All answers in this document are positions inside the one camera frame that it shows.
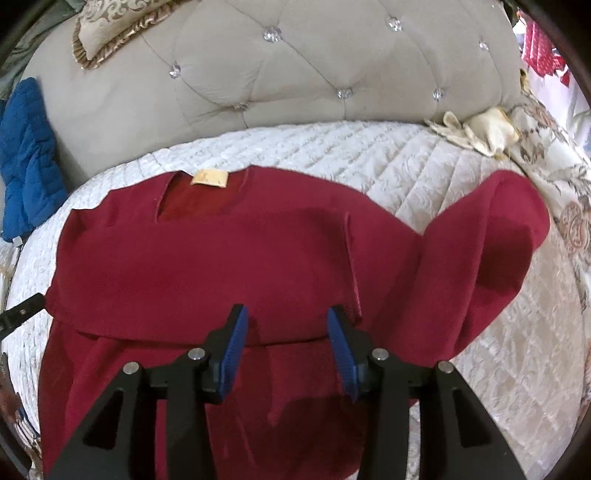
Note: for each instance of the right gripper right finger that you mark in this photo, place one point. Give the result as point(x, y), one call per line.
point(458, 437)

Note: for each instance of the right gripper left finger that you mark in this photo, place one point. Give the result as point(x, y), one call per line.
point(116, 438)

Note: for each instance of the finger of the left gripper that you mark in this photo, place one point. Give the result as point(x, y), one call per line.
point(13, 318)

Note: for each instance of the dark red sweater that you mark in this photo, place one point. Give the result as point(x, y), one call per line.
point(148, 273)

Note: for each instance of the pink red hanging clothes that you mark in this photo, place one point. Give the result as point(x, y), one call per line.
point(541, 55)

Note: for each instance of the blue quilted garment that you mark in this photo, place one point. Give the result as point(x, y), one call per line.
point(34, 187)

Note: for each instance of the beige gold-fringed pillow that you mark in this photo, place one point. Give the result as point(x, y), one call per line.
point(104, 27)

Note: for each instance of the cream floral bedsheet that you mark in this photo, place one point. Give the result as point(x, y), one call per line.
point(528, 135)

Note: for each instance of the beige tufted headboard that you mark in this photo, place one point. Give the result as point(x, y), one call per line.
point(212, 67)

